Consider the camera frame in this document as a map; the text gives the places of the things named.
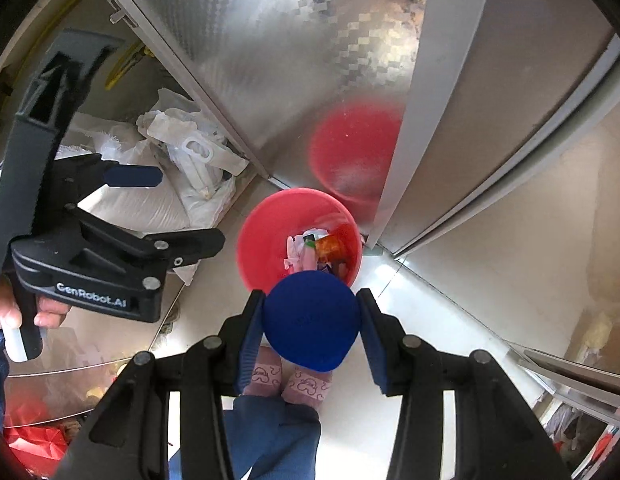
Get patterned steel cabinet door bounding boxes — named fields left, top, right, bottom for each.
left=82, top=0, right=496, bottom=246

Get blue round lid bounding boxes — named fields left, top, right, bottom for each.
left=262, top=270, right=361, bottom=372

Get plain steel cabinet door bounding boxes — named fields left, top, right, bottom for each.
left=370, top=0, right=620, bottom=261

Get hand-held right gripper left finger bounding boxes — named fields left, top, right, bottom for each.
left=54, top=289, right=268, bottom=480

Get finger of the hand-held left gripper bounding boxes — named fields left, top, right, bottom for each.
left=52, top=152, right=164, bottom=211
left=64, top=205, right=227, bottom=281

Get yellow hose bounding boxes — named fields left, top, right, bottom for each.
left=40, top=0, right=155, bottom=92

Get person's leg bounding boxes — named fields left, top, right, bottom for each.
left=167, top=394, right=323, bottom=480

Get red trash bin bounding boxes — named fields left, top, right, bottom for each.
left=236, top=187, right=363, bottom=296

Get person's left hand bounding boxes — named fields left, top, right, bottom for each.
left=0, top=272, right=70, bottom=333

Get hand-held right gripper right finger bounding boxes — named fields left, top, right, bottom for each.
left=356, top=287, right=573, bottom=480

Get red plastic bag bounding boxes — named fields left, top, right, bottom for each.
left=2, top=395, right=80, bottom=480

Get white plastic bags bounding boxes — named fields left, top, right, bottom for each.
left=136, top=87, right=251, bottom=231

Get pink packet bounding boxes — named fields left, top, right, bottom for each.
left=285, top=235, right=315, bottom=276

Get pink slipper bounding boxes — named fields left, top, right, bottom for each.
left=281, top=365, right=333, bottom=408
left=242, top=346, right=283, bottom=401

